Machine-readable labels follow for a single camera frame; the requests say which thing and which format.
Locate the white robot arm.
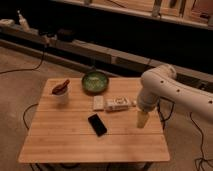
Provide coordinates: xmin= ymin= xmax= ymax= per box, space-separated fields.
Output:
xmin=137 ymin=64 xmax=213 ymax=124

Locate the black smartphone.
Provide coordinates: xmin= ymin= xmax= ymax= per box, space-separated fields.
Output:
xmin=88 ymin=114 xmax=107 ymax=137

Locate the small white flat box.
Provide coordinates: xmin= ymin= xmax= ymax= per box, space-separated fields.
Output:
xmin=93 ymin=96 xmax=104 ymax=111

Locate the green bowl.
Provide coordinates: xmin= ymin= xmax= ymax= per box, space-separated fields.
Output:
xmin=81 ymin=71 xmax=109 ymax=94

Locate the wooden table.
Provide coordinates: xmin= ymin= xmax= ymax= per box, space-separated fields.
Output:
xmin=18 ymin=78 xmax=170 ymax=163

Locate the white cup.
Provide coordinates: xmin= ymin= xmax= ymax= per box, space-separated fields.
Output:
xmin=52 ymin=86 xmax=69 ymax=105

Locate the brown sausage in cup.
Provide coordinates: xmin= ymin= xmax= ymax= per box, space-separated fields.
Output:
xmin=52 ymin=79 xmax=70 ymax=94

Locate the dark round object on ledge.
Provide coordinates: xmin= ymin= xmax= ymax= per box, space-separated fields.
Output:
xmin=57 ymin=29 xmax=76 ymax=42

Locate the white spray bottle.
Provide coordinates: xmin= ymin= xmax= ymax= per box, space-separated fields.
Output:
xmin=17 ymin=11 xmax=30 ymax=31

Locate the white object far left ledge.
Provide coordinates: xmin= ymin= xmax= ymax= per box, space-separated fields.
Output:
xmin=0 ymin=19 xmax=15 ymax=27

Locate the black cables right floor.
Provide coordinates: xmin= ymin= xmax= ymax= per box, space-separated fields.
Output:
xmin=155 ymin=98 xmax=213 ymax=171

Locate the black cable under table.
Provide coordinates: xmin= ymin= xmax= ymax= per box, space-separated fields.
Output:
xmin=22 ymin=102 xmax=40 ymax=131

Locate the black floor cable left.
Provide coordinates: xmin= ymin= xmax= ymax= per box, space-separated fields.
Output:
xmin=0 ymin=44 xmax=47 ymax=76

